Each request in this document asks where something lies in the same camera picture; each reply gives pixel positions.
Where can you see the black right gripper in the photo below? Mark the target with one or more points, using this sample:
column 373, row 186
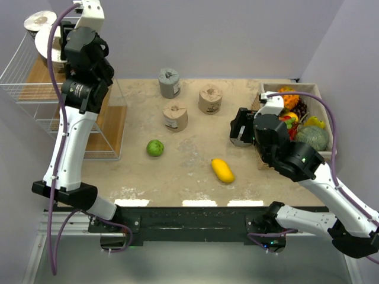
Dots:
column 242, row 118

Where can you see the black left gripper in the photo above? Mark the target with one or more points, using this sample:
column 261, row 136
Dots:
column 65, row 25

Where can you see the brown paper towel roll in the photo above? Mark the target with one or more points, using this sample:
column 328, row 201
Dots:
column 210, row 98
column 175, row 116

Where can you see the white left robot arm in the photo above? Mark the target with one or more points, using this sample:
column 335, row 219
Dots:
column 88, row 80

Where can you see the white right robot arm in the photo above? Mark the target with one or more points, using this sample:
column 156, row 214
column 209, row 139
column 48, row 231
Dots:
column 349, row 224

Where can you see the grey paper towel roll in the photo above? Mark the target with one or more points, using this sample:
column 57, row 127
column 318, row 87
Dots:
column 169, row 83
column 244, row 137

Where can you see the green grapes toy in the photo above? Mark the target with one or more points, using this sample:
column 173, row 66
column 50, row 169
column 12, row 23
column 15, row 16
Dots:
column 289, row 122

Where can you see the yellow mango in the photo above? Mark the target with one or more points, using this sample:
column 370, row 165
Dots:
column 222, row 171

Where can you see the red strawberry toy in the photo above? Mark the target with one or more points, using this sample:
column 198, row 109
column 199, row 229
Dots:
column 293, row 131

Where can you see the orange pineapple toy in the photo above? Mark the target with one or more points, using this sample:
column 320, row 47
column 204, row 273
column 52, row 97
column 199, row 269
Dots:
column 290, row 101

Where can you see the dark purple grapes toy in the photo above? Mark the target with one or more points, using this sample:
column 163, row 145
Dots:
column 300, row 109

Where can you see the yellow pepper toy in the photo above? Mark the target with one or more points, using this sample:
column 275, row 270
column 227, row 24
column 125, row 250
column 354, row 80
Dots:
column 314, row 121

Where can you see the wicker basket with liner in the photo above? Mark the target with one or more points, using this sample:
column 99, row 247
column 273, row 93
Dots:
column 314, row 108

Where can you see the green melon toy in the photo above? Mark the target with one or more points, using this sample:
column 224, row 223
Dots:
column 314, row 136

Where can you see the green guava fruit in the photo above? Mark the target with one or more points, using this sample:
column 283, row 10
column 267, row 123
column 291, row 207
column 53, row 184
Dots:
column 155, row 148

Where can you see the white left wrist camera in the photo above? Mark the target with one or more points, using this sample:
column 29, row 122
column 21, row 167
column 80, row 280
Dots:
column 92, row 14

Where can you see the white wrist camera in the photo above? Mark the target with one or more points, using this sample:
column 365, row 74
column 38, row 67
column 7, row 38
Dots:
column 92, row 14
column 272, row 103

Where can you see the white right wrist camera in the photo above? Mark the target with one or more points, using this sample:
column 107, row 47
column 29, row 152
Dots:
column 272, row 103

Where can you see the white wire wooden shelf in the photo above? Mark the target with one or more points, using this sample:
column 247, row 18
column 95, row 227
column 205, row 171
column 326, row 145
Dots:
column 27, row 81

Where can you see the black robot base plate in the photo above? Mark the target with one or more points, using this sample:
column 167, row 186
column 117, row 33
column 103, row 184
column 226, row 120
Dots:
column 211, row 224

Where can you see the aluminium rail frame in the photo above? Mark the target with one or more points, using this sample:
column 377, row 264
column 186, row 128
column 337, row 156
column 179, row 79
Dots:
column 80, row 257

